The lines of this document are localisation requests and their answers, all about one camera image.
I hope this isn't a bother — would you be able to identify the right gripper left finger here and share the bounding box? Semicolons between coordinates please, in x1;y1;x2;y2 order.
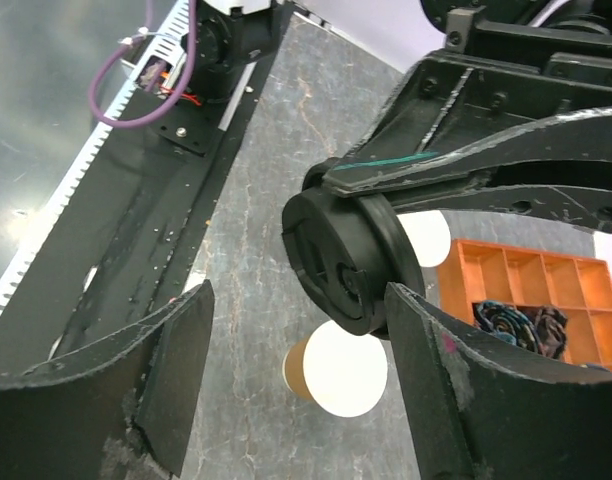
0;281;215;479

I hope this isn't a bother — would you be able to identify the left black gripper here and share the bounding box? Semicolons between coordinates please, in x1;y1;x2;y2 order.
323;1;612;234

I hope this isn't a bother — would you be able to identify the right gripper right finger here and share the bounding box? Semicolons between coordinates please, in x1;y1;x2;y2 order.
385;283;612;479

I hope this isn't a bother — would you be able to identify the brown paper cup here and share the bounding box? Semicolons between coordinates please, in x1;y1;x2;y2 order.
282;320;388;418
397;210;451;268

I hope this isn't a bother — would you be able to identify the black plastic cup lid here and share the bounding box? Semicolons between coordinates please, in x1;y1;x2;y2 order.
282;157;425;340

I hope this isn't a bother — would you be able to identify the dark blue rolled sock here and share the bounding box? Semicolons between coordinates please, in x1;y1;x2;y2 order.
473;300;541;353

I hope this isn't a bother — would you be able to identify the dark brown rolled sock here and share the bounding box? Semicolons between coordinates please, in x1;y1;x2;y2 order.
525;306;568;360

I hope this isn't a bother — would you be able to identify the orange compartment tray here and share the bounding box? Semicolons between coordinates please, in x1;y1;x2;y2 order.
437;239;612;371

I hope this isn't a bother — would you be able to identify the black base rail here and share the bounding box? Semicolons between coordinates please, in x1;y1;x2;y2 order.
0;49;292;376

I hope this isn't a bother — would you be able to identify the slotted cable duct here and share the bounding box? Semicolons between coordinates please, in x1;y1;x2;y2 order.
0;1;189;317

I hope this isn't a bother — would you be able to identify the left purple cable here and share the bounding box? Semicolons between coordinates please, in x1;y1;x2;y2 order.
88;0;200;130

